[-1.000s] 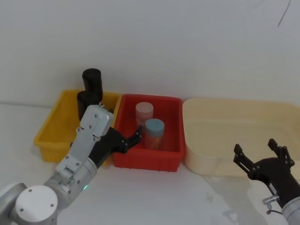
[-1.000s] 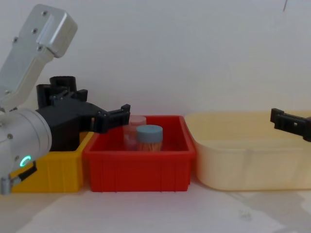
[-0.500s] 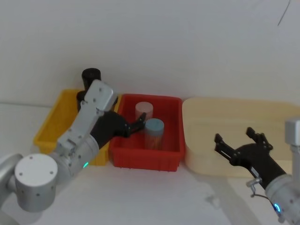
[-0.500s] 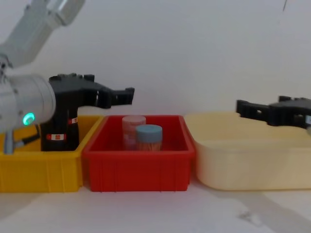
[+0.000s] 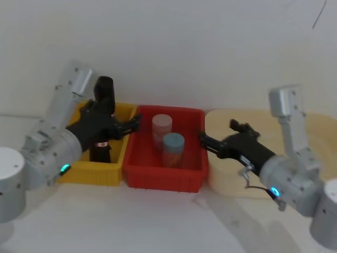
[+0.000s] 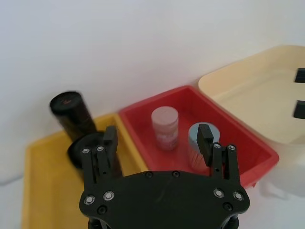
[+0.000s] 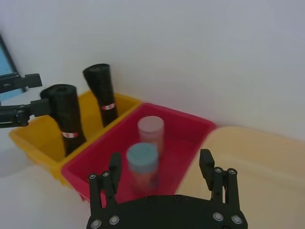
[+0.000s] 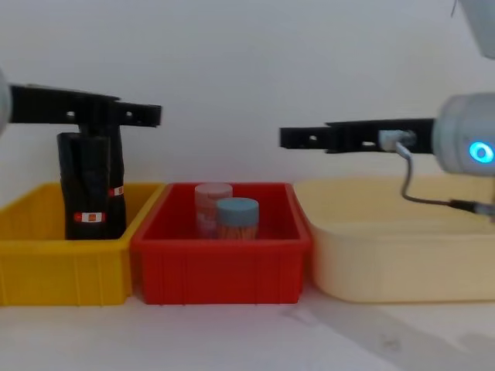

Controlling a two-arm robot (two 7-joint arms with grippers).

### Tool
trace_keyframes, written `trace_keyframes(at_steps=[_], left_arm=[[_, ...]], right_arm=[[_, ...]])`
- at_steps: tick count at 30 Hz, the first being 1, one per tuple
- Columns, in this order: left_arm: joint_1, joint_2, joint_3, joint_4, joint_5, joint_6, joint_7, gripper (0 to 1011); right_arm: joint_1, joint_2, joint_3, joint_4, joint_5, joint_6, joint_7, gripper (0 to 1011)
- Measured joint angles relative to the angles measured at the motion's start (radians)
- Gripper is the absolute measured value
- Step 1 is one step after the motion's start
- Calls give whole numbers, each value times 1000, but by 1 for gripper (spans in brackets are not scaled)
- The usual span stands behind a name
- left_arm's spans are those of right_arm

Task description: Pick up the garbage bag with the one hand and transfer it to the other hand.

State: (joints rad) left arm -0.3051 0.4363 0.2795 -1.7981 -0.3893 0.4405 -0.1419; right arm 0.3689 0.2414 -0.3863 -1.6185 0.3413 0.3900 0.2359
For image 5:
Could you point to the black bottle with red label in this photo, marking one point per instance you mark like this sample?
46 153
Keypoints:
105 87

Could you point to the pale wooden board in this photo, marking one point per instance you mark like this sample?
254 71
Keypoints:
231 182

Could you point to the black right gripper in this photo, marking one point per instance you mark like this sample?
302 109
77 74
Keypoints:
247 147

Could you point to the red plastic bin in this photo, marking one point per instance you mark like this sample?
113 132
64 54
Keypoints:
163 179

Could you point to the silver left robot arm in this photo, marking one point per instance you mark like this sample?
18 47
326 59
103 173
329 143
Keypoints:
47 147

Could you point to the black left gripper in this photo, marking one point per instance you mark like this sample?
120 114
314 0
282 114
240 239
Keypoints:
92 126

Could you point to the blue can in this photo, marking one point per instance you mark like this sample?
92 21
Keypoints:
172 153

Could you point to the yellow plastic bin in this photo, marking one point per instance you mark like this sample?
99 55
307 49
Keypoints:
92 174

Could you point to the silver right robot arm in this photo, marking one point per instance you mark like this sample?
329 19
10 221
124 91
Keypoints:
295 179

